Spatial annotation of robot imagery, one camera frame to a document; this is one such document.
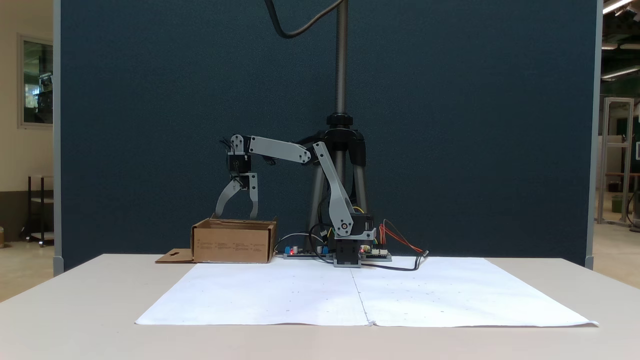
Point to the dark blue partition panel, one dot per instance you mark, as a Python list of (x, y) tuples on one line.
[(150, 100)]

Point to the white paper sheet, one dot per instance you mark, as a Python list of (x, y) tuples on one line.
[(450, 295), (250, 295)]

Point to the blue power converter board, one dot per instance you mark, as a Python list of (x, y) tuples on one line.
[(306, 254)]

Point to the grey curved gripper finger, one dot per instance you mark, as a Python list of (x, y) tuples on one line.
[(225, 197)]

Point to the framed wall window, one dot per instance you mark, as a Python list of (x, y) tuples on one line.
[(37, 80)]

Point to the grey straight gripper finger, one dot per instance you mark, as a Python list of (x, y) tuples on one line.
[(253, 197)]

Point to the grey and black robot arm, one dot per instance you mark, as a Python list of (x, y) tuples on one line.
[(337, 200)]

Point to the black shelf cart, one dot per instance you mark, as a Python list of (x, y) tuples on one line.
[(29, 210)]

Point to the motor controller circuit board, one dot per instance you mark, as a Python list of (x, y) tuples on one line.
[(380, 256)]

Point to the ceiling light strip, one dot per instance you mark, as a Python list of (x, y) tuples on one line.
[(620, 72), (615, 6), (610, 46)]

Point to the brown cardboard box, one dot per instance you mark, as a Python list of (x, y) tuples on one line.
[(230, 245)]

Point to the aluminium profile frame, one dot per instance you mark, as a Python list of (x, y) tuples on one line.
[(618, 100)]

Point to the black camera tripod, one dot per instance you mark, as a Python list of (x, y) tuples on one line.
[(341, 60)]

